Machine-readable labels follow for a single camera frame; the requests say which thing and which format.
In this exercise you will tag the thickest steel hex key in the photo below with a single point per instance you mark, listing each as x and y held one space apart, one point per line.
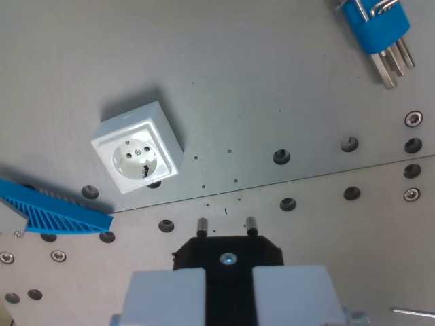
385 73

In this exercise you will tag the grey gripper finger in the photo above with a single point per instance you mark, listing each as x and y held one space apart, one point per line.
292 295
163 299

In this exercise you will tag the white wall socket box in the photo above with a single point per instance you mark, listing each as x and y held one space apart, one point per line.
136 159

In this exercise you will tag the thin bent steel hex key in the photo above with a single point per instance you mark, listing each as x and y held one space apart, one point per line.
362 10
382 9

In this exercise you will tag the blue ribbed plastic wedge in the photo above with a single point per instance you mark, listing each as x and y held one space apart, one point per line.
64 214

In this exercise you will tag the blue hex key holder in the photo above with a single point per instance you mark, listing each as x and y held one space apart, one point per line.
377 29

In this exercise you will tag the black two-pin power plug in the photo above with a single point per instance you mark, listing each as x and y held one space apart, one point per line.
229 244

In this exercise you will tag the silver socket head screw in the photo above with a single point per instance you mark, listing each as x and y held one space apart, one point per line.
411 194
413 119
6 257
57 255

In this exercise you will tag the medium steel hex key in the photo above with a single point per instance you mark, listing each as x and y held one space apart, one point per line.
397 62

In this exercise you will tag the slim steel hex key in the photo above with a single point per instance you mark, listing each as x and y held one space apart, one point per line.
407 54

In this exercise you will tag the grey metal bracket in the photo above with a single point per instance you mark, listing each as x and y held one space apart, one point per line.
10 219

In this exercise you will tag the thin steel rod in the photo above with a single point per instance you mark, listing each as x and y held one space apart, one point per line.
413 311

